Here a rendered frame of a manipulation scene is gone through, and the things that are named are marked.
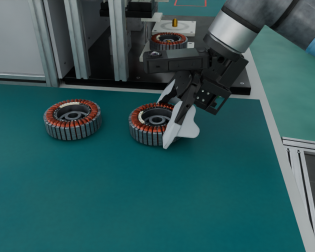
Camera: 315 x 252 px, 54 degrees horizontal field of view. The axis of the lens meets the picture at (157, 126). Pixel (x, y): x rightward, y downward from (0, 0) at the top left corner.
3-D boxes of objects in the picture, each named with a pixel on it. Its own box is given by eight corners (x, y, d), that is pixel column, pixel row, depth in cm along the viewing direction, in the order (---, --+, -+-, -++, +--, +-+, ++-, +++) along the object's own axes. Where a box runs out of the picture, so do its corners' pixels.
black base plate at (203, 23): (231, 22, 128) (231, 16, 126) (249, 95, 75) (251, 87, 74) (120, 18, 132) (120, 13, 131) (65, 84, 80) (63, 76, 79)
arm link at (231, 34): (228, 16, 47) (214, 4, 53) (211, 42, 49) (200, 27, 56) (265, 38, 49) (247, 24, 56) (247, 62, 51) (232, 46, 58)
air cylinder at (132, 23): (144, 25, 117) (143, 10, 113) (140, 31, 110) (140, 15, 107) (131, 24, 117) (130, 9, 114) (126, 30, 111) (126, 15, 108)
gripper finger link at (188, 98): (185, 126, 52) (203, 78, 53) (177, 123, 52) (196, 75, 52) (174, 124, 57) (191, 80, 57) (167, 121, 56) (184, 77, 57)
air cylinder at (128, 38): (131, 47, 97) (130, 29, 94) (126, 56, 91) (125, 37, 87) (116, 46, 97) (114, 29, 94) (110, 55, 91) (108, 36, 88)
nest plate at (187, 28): (195, 24, 118) (195, 21, 117) (194, 36, 105) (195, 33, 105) (156, 23, 119) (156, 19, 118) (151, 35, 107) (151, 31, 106)
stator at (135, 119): (180, 113, 67) (180, 98, 65) (190, 144, 58) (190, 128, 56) (129, 117, 66) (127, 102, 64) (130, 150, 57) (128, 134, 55)
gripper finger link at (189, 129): (192, 159, 55) (210, 111, 55) (164, 148, 53) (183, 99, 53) (185, 156, 58) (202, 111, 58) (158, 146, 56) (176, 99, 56)
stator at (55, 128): (108, 134, 61) (106, 118, 59) (50, 147, 58) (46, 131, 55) (95, 107, 70) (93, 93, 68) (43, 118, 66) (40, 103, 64)
